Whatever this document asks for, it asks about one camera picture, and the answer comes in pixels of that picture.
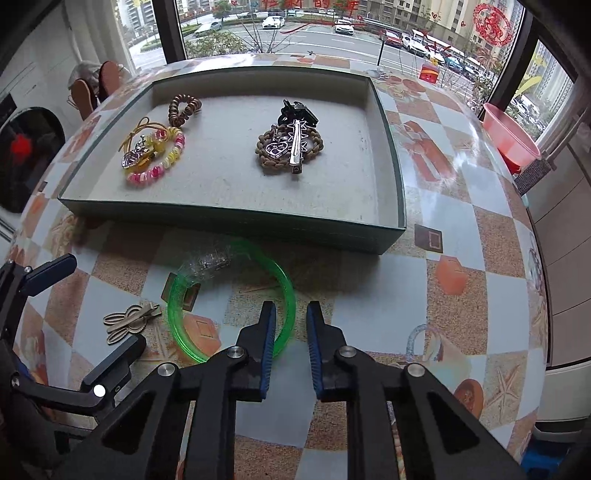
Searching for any silver heart pendant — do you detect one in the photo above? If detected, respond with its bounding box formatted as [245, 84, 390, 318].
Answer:
[265, 134, 290, 160]

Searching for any brown slipper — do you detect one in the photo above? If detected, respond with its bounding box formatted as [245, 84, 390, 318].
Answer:
[74, 79, 98, 121]
[99, 61, 125, 100]

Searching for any blue plastic stool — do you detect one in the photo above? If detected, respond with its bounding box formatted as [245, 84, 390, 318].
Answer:
[524, 436, 571, 480]

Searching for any black hair claw clip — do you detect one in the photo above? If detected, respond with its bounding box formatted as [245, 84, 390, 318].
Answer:
[279, 99, 320, 128]

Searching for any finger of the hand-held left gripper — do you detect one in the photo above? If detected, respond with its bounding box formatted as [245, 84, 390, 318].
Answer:
[19, 253, 78, 297]
[10, 335, 147, 409]

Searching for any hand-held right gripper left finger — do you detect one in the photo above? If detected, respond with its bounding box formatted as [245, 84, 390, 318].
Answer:
[60, 301, 278, 480]

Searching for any brown braided hair tie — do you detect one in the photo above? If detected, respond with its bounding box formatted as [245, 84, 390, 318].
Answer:
[256, 127, 325, 174]

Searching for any beige bow hair clip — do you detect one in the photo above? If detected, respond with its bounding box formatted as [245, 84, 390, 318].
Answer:
[102, 302, 163, 345]

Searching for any grey cloth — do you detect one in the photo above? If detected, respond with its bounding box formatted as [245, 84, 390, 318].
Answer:
[68, 61, 105, 91]

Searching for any row of parked cars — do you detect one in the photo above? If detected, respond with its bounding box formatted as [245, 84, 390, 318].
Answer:
[381, 28, 486, 77]

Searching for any red paper-cut window sticker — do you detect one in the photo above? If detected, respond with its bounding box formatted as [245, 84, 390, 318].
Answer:
[473, 4, 513, 46]

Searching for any patterned checkered tablecloth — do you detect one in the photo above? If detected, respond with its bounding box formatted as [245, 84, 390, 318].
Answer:
[0, 51, 555, 480]

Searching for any silver hair clip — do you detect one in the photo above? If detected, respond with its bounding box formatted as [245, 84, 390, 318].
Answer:
[284, 117, 310, 176]

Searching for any white washing machine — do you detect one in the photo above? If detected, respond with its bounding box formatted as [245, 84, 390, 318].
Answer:
[0, 46, 70, 241]

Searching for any red window lettering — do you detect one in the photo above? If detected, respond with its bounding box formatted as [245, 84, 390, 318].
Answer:
[261, 0, 361, 16]

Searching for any dark grey textured mat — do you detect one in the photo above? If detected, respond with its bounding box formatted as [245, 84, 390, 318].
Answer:
[514, 159, 553, 196]

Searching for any green translucent bangle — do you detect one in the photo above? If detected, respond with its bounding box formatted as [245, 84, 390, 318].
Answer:
[167, 239, 297, 365]

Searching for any pink plastic basin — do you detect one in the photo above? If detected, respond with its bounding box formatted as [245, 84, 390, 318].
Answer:
[482, 102, 541, 160]

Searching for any brown spiral hair tie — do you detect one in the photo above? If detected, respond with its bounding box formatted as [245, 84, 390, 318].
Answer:
[167, 93, 203, 127]

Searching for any pink yellow spiral hair tie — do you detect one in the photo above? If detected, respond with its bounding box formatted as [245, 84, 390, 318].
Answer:
[127, 127, 186, 187]

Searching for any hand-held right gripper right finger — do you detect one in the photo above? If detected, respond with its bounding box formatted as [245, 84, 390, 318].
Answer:
[305, 301, 528, 480]

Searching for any grey shallow tray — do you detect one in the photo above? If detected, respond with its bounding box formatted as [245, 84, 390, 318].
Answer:
[58, 65, 408, 256]

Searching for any clear beaded bracelet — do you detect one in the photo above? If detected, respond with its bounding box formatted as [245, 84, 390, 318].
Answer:
[178, 247, 232, 282]

